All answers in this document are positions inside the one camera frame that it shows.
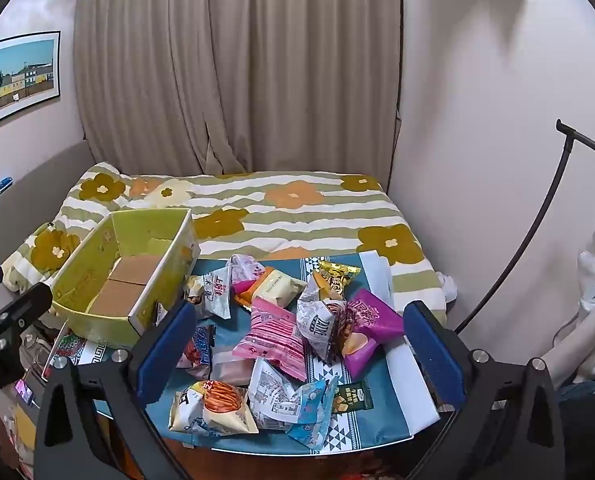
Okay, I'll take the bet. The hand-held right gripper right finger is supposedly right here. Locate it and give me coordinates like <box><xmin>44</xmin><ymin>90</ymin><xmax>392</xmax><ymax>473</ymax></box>
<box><xmin>392</xmin><ymin>301</ymin><xmax>565</xmax><ymax>480</ymax></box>

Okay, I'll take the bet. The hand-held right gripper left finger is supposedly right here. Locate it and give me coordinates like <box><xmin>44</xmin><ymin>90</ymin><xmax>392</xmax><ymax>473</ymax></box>
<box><xmin>32</xmin><ymin>299</ymin><xmax>198</xmax><ymax>480</ymax></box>

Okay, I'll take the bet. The translucent brown snack packet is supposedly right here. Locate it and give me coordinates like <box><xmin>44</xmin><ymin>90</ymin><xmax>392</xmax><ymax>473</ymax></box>
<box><xmin>210</xmin><ymin>350</ymin><xmax>256</xmax><ymax>386</ymax></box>

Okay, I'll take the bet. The yellow white snack packet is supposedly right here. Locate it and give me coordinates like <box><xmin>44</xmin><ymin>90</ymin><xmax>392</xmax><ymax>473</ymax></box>
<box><xmin>168</xmin><ymin>380</ymin><xmax>259</xmax><ymax>436</ymax></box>

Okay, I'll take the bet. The purple chip bag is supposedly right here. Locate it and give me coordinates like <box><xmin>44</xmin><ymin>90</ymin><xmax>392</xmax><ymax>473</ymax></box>
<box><xmin>340</xmin><ymin>287</ymin><xmax>406</xmax><ymax>382</ymax></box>

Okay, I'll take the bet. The yellow-green cardboard box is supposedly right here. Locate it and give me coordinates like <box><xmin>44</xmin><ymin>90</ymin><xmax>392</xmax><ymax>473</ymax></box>
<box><xmin>51</xmin><ymin>206</ymin><xmax>201</xmax><ymax>348</ymax></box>

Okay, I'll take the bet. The white gold-edged snack packet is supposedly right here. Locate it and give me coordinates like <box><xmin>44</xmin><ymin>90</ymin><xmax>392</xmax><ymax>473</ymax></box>
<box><xmin>184</xmin><ymin>270</ymin><xmax>234</xmax><ymax>320</ymax></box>

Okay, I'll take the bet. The pink striped snack packet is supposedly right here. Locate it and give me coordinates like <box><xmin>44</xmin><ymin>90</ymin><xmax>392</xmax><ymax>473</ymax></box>
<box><xmin>232</xmin><ymin>297</ymin><xmax>308</xmax><ymax>382</ymax></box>

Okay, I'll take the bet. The white grey printed snack packet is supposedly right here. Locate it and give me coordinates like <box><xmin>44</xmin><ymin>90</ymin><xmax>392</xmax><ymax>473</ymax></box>
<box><xmin>247</xmin><ymin>357</ymin><xmax>303</xmax><ymax>432</ymax></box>

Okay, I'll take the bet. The light blue snack packet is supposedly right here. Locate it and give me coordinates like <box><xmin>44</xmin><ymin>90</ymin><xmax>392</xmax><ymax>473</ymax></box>
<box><xmin>286</xmin><ymin>377</ymin><xmax>339</xmax><ymax>450</ymax></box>

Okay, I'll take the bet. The blue red snack packet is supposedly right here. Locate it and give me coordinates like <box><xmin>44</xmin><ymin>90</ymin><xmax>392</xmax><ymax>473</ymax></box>
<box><xmin>177</xmin><ymin>325</ymin><xmax>217</xmax><ymax>381</ymax></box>

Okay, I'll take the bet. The blue patterned table cloth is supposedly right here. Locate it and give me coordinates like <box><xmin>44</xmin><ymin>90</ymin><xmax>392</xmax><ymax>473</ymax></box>
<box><xmin>52</xmin><ymin>254</ymin><xmax>441</xmax><ymax>455</ymax></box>

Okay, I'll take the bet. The dark green snack packet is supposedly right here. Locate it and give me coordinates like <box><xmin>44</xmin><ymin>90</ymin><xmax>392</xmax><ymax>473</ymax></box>
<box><xmin>330</xmin><ymin>380</ymin><xmax>375</xmax><ymax>415</ymax></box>

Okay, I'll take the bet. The grey padded headboard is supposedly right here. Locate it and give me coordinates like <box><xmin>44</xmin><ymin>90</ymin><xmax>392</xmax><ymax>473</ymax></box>
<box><xmin>0</xmin><ymin>140</ymin><xmax>90</xmax><ymax>273</ymax></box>

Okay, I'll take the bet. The pink white snack packet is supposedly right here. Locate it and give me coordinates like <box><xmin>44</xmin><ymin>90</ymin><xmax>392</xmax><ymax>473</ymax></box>
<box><xmin>227</xmin><ymin>254</ymin><xmax>268</xmax><ymax>294</ymax></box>

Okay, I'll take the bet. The grey white triangular snack packet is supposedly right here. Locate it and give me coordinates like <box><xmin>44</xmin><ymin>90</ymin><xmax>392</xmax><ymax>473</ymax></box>
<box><xmin>296</xmin><ymin>282</ymin><xmax>349</xmax><ymax>362</ymax></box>

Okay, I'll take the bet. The gold black snack packet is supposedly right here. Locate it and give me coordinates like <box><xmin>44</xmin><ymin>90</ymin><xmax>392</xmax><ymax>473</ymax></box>
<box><xmin>311</xmin><ymin>260</ymin><xmax>362</xmax><ymax>307</ymax></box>

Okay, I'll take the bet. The cream snack packet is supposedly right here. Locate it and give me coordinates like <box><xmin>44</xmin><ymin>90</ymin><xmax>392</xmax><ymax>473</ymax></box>
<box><xmin>247</xmin><ymin>267</ymin><xmax>308</xmax><ymax>307</ymax></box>

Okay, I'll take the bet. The green striped flower blanket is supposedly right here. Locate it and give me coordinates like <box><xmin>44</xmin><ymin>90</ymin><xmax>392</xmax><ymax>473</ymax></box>
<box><xmin>2</xmin><ymin>161</ymin><xmax>448</xmax><ymax>323</ymax></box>

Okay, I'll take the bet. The black curved floor lamp pole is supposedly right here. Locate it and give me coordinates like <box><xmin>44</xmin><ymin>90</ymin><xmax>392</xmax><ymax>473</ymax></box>
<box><xmin>455</xmin><ymin>119</ymin><xmax>595</xmax><ymax>336</ymax></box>

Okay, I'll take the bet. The beige pleated curtain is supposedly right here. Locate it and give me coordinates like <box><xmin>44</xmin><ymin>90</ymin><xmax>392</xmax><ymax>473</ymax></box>
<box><xmin>72</xmin><ymin>0</ymin><xmax>403</xmax><ymax>178</ymax></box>

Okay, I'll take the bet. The wall poster of colourful houses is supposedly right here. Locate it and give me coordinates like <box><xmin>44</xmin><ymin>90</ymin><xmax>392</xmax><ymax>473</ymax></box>
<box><xmin>0</xmin><ymin>31</ymin><xmax>61</xmax><ymax>133</ymax></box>

